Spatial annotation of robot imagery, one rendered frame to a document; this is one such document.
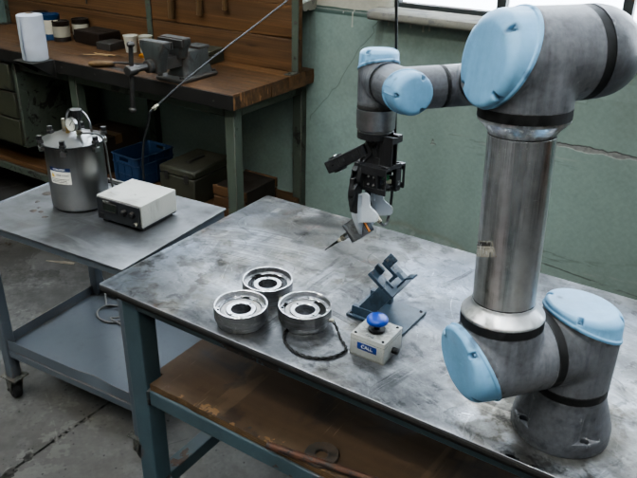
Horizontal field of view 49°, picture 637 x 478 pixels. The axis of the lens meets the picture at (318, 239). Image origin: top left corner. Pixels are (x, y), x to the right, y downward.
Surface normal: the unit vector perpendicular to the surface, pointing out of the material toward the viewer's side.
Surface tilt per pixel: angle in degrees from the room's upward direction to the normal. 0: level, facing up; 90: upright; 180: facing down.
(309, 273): 0
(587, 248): 90
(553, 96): 86
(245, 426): 0
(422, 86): 86
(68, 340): 0
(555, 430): 73
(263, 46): 90
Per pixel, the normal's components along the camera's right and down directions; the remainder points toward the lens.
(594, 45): 0.30, 0.11
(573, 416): -0.17, 0.14
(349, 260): 0.02, -0.90
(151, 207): 0.87, 0.23
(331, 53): -0.54, 0.36
